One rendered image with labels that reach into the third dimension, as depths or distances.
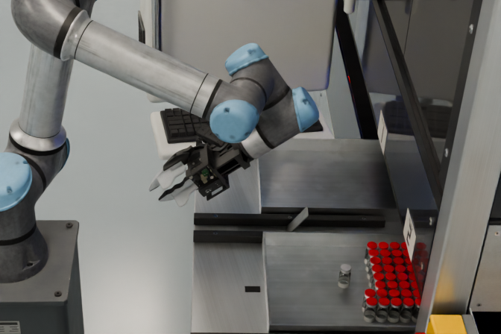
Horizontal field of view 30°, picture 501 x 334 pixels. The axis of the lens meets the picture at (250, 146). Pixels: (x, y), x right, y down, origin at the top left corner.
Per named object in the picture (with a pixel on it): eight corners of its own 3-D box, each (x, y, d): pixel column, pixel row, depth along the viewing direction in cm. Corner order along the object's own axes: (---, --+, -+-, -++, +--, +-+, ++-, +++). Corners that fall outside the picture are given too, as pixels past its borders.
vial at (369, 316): (373, 314, 174) (376, 296, 172) (376, 323, 172) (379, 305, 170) (362, 314, 174) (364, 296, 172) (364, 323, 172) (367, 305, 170)
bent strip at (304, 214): (305, 228, 195) (308, 206, 191) (306, 237, 192) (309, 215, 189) (238, 226, 194) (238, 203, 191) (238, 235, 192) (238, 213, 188)
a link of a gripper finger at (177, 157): (159, 165, 180) (199, 145, 178) (159, 160, 181) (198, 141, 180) (171, 182, 183) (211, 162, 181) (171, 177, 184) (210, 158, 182)
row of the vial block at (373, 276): (373, 259, 187) (376, 241, 185) (388, 323, 173) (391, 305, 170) (363, 258, 187) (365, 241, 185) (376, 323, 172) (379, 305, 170)
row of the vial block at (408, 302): (396, 259, 188) (399, 241, 185) (411, 323, 173) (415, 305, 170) (385, 259, 188) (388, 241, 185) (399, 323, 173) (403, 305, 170)
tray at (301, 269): (427, 247, 191) (430, 233, 189) (454, 341, 170) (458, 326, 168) (262, 244, 190) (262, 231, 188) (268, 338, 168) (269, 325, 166)
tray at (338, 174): (400, 152, 219) (402, 139, 217) (420, 222, 198) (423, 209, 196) (256, 149, 218) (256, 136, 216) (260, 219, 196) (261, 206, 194)
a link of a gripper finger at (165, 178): (142, 194, 178) (183, 174, 176) (141, 176, 183) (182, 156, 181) (150, 205, 180) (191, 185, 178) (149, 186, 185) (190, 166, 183)
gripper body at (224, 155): (181, 178, 175) (234, 145, 172) (180, 152, 182) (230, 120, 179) (205, 203, 179) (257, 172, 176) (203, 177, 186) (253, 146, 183)
